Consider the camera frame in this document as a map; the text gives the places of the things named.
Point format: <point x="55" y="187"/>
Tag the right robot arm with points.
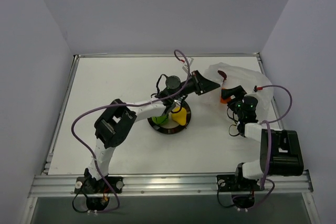
<point x="280" y="152"/>

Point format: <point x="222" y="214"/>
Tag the clear plastic bag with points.
<point x="238" y="76"/>

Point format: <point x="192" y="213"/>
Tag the dark red fake fruit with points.
<point x="222" y="74"/>

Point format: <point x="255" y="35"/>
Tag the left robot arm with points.
<point x="114" y="124"/>

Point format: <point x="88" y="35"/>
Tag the orange fake persimmon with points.
<point x="226" y="100"/>

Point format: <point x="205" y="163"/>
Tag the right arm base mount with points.
<point x="233" y="183"/>

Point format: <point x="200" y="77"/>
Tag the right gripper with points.
<point x="234" y="98"/>

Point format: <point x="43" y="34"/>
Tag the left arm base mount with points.
<point x="92" y="186"/>

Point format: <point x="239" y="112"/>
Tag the yellow fake pear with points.
<point x="179" y="115"/>

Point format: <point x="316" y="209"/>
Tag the aluminium front frame rail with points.
<point x="161" y="185"/>

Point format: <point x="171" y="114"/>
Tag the black rimmed round plate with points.
<point x="172" y="127"/>

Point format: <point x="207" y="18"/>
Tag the green fake watermelon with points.
<point x="160" y="120"/>

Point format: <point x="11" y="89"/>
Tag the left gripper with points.
<point x="198" y="83"/>

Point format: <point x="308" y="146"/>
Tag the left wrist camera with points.
<point x="187" y="64"/>

